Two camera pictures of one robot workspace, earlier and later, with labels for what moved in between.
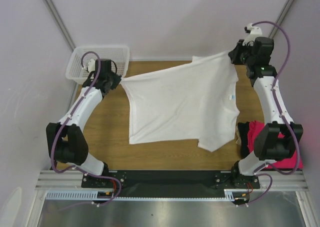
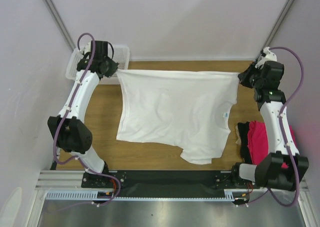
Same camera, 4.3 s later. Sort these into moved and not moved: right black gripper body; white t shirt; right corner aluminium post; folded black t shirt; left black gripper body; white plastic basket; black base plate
Moved: white t shirt; left black gripper body; right black gripper body
Not moved: folded black t shirt; black base plate; white plastic basket; right corner aluminium post
